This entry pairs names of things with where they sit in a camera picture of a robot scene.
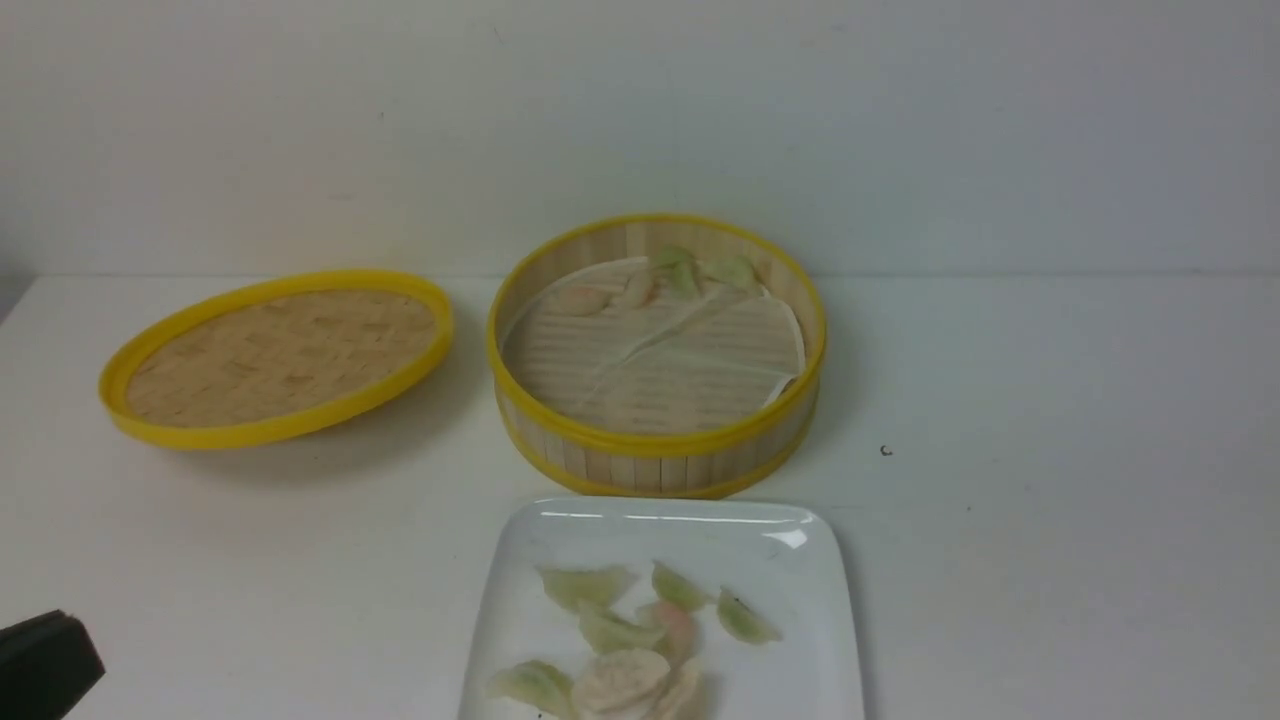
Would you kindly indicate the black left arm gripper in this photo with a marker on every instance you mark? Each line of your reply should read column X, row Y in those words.
column 48, row 664

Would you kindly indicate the small green dumpling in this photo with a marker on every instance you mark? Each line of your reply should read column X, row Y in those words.
column 673, row 587

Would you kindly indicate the white dumpling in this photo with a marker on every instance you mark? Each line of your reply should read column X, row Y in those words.
column 638, row 290

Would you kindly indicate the green dumpling plate bottom left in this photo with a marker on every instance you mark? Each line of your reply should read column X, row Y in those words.
column 537, row 684

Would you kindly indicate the green dumpling plate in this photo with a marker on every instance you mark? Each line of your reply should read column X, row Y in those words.
column 743, row 623
column 537, row 684
column 606, row 632
column 601, row 587

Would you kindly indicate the green dumpling plate top left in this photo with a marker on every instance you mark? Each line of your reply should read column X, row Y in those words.
column 601, row 587

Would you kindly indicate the green dumpling plate centre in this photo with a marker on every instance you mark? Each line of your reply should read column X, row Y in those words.
column 606, row 632

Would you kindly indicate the pink dumpling on plate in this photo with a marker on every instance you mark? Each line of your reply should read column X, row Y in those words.
column 679, row 628

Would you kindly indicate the beige dumpling plate bottom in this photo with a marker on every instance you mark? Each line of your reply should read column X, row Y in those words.
column 681, row 694

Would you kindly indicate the green dumpling plate right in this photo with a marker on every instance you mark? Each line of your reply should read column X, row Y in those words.
column 743, row 623

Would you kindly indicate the white square plate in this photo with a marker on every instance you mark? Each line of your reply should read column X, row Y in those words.
column 782, row 560

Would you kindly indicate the yellow rimmed bamboo steamer lid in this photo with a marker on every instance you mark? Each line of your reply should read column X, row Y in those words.
column 278, row 359

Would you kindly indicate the pale pink dumpling steamer left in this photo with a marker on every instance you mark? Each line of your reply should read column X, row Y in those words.
column 581, row 300

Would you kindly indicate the white steamer liner paper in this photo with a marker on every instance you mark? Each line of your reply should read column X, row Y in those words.
column 674, row 367

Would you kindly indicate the yellow rimmed bamboo steamer basket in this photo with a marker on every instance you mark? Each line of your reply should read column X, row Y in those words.
column 711, row 464

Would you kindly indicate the green dumpling steamer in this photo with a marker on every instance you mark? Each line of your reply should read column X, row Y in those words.
column 736, row 272
column 678, row 266

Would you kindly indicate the green dumpling steamer back right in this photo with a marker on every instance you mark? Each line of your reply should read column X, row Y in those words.
column 736, row 272

